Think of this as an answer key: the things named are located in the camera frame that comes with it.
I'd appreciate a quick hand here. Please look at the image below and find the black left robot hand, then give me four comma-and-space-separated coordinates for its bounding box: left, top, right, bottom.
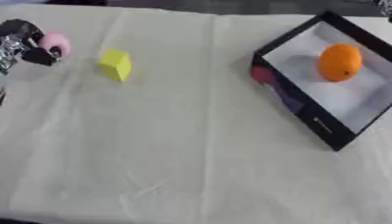
0, 18, 65, 67

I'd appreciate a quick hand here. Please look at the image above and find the pink round toy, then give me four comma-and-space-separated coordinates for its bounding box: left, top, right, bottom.
38, 31, 73, 59

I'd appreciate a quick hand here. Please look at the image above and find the black box white inside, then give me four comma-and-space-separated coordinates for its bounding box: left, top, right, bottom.
249, 10, 392, 152

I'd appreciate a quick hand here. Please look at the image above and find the yellow block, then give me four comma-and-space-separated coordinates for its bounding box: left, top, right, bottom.
96, 48, 134, 82

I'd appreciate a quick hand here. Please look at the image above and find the orange toy fruit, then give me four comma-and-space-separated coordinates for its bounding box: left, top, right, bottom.
317, 43, 365, 83

